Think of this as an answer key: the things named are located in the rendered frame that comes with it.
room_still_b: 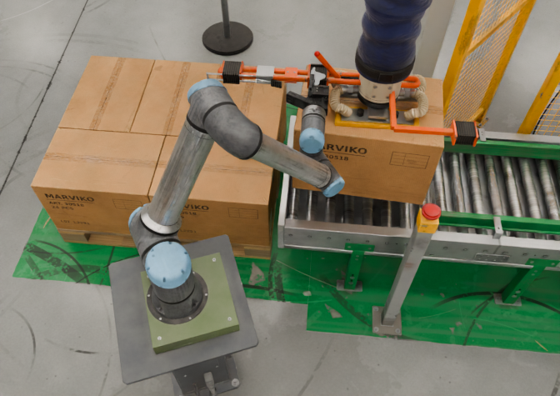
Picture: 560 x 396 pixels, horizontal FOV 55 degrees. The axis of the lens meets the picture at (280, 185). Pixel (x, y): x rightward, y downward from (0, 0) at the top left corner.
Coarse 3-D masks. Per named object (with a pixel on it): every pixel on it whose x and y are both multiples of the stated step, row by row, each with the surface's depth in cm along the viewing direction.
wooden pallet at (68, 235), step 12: (60, 228) 298; (72, 240) 307; (84, 240) 305; (96, 240) 307; (108, 240) 307; (120, 240) 307; (132, 240) 307; (180, 240) 295; (192, 240) 293; (240, 252) 303; (252, 252) 297; (264, 252) 296
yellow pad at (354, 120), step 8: (336, 112) 219; (352, 112) 218; (360, 112) 214; (400, 112) 218; (336, 120) 216; (344, 120) 216; (352, 120) 215; (360, 120) 215; (368, 120) 215; (376, 120) 215; (384, 120) 215; (400, 120) 215; (416, 120) 216; (384, 128) 215
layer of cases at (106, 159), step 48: (96, 96) 303; (144, 96) 303; (240, 96) 303; (96, 144) 282; (144, 144) 282; (48, 192) 268; (96, 192) 264; (144, 192) 263; (192, 192) 263; (240, 192) 263; (240, 240) 289
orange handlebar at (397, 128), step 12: (252, 72) 218; (276, 72) 217; (288, 72) 215; (300, 72) 216; (348, 84) 214; (360, 84) 213; (408, 84) 211; (420, 84) 212; (396, 120) 199; (396, 132) 198; (408, 132) 197; (420, 132) 197; (432, 132) 196; (444, 132) 196
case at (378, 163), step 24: (432, 96) 227; (432, 120) 218; (336, 144) 219; (360, 144) 216; (384, 144) 214; (408, 144) 212; (432, 144) 210; (336, 168) 231; (360, 168) 228; (384, 168) 226; (408, 168) 223; (432, 168) 221; (360, 192) 241; (384, 192) 239; (408, 192) 236
